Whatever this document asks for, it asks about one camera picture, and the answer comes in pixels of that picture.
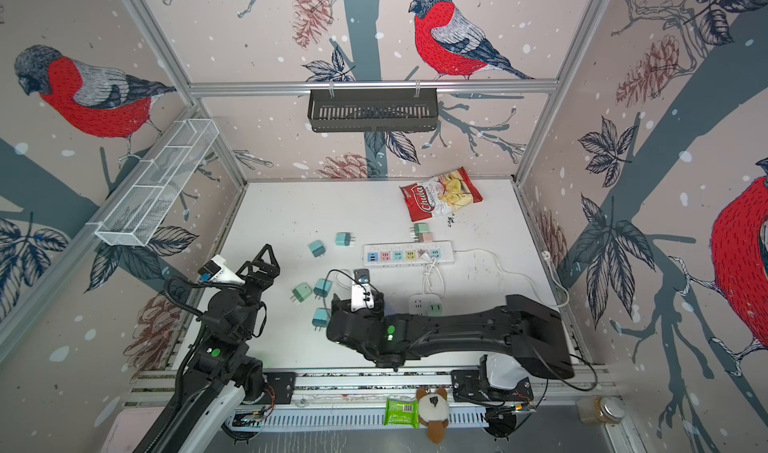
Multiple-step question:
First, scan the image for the white long power strip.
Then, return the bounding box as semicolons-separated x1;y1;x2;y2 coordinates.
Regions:
363;241;455;268

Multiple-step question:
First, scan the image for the teal usb charger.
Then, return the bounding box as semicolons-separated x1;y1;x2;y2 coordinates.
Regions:
335;232;354;247
311;308;330;331
308;240;326;258
313;278;333;299

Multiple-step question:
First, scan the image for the red cassava chips bag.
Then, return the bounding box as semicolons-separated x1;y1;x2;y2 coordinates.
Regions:
400;167;483;222

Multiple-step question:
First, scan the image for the brown plush toy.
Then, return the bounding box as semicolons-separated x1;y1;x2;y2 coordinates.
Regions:
416;387;450;444

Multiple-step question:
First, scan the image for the white bundled socket cable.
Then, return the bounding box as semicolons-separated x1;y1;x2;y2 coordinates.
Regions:
419;251;446;298

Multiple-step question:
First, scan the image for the white power strip cable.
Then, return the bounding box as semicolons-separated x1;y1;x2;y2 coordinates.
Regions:
453;247;570;308

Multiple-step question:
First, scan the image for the black hanging wire basket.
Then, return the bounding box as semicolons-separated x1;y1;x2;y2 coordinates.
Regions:
307;88;439;133

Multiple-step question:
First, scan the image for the white square power socket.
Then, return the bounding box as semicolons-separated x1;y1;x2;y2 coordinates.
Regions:
408;293;442;316

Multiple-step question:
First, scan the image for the light green usb charger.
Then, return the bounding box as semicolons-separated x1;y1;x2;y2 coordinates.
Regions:
427;301;443;317

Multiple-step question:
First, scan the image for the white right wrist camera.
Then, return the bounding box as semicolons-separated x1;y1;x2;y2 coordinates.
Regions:
350;268;375;312

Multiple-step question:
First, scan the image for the glass jar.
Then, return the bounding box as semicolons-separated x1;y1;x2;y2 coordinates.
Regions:
576;396;626;425

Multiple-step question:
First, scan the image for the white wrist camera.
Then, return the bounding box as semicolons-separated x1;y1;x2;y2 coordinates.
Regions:
350;268;375;312
198;255;245;285

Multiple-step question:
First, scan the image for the white wire mesh shelf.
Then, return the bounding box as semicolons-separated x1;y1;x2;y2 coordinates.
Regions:
95;118;219;246

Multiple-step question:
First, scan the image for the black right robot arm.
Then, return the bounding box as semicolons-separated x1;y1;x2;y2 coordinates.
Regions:
326;293;575;382

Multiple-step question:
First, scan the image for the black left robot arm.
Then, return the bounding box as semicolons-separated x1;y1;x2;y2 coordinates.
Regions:
135;244;281;452

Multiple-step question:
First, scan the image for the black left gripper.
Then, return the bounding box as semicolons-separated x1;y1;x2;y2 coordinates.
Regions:
230;244;279;339

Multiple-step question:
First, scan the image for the green wet wipes pack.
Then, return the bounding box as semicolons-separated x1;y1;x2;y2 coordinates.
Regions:
384;398;420;428

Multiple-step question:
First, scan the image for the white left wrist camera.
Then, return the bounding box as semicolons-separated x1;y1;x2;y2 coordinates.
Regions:
198;255;245;285

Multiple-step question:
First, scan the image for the pink tray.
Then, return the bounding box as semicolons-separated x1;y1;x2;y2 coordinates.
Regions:
100;408;159;453

